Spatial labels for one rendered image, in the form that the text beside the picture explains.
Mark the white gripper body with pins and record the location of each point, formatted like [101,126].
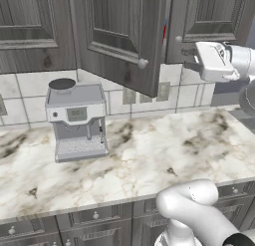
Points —
[212,62]

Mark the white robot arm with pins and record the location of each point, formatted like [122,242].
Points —
[194,210]

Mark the open grey wood cabinet door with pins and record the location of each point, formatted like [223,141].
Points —
[116,37]

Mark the round silver door knob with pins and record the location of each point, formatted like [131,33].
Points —
[143,63]
[178,39]

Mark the red and blue bottle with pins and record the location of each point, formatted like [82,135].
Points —
[164,31]

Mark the silver espresso coffee machine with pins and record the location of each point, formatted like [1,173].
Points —
[78,123]

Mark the round silver drawer knob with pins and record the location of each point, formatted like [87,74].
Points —
[12,230]
[235,190]
[96,215]

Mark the grey wood drawer front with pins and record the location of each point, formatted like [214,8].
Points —
[242,189]
[83,216]
[30,227]
[145,206]

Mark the grey wood cupboard door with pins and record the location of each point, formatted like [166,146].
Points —
[146,230]
[237,211]
[99,235]

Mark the round silver cupboard knob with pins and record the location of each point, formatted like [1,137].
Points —
[68,242]

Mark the grey wall outlet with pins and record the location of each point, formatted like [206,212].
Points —
[163,91]
[129,96]
[2,105]
[145,98]

